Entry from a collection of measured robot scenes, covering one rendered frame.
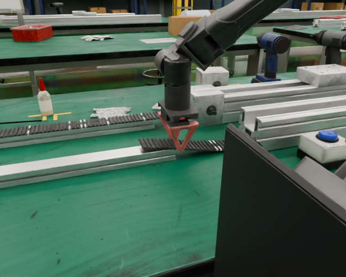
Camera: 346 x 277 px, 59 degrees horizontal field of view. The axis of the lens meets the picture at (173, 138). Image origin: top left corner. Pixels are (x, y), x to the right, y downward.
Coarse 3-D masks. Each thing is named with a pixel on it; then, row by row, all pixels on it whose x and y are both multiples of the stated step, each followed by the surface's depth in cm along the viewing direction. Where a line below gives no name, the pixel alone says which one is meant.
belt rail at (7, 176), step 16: (48, 160) 65; (64, 160) 65; (80, 160) 65; (96, 160) 65; (112, 160) 66; (128, 160) 67; (144, 160) 68; (160, 160) 70; (0, 176) 60; (16, 176) 61; (32, 176) 62; (48, 176) 63; (64, 176) 64
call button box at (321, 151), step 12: (312, 132) 70; (300, 144) 70; (312, 144) 67; (324, 144) 65; (336, 144) 65; (300, 156) 71; (312, 156) 67; (324, 156) 64; (336, 156) 65; (336, 168) 67
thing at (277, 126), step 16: (336, 96) 87; (240, 112) 79; (256, 112) 78; (272, 112) 79; (288, 112) 81; (304, 112) 75; (320, 112) 75; (336, 112) 76; (240, 128) 80; (256, 128) 74; (272, 128) 72; (288, 128) 74; (304, 128) 75; (320, 128) 77; (336, 128) 80; (272, 144) 74; (288, 144) 76
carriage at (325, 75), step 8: (328, 64) 106; (336, 64) 106; (296, 72) 103; (304, 72) 100; (312, 72) 96; (320, 72) 96; (328, 72) 96; (336, 72) 96; (344, 72) 96; (304, 80) 100; (312, 80) 97; (320, 80) 94; (328, 80) 95; (336, 80) 96; (344, 80) 97
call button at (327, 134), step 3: (318, 132) 68; (321, 132) 67; (324, 132) 67; (327, 132) 67; (330, 132) 67; (333, 132) 67; (318, 135) 68; (321, 135) 67; (324, 135) 66; (327, 135) 66; (330, 135) 66; (333, 135) 66; (336, 135) 66; (324, 138) 66; (327, 138) 66; (330, 138) 66; (333, 138) 66; (336, 138) 66
